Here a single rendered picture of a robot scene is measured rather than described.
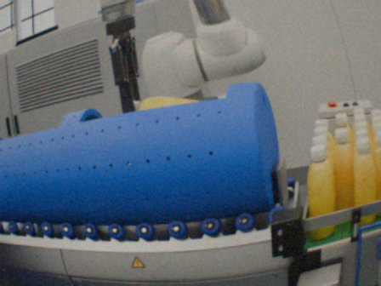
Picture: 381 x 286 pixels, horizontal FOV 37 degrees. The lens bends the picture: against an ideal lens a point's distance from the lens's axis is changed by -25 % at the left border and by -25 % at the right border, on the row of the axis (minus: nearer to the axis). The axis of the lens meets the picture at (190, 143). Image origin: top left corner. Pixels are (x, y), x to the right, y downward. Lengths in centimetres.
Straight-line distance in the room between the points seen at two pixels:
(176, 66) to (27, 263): 89
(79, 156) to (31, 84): 212
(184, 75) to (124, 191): 74
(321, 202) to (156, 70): 95
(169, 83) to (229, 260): 81
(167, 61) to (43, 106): 154
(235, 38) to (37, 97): 171
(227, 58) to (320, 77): 224
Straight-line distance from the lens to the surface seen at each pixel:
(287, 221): 136
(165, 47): 217
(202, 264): 155
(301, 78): 438
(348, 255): 141
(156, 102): 156
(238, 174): 144
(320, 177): 139
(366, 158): 139
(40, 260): 174
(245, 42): 215
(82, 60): 341
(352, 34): 426
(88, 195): 155
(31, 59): 361
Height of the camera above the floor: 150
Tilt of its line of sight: 14 degrees down
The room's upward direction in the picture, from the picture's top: 11 degrees counter-clockwise
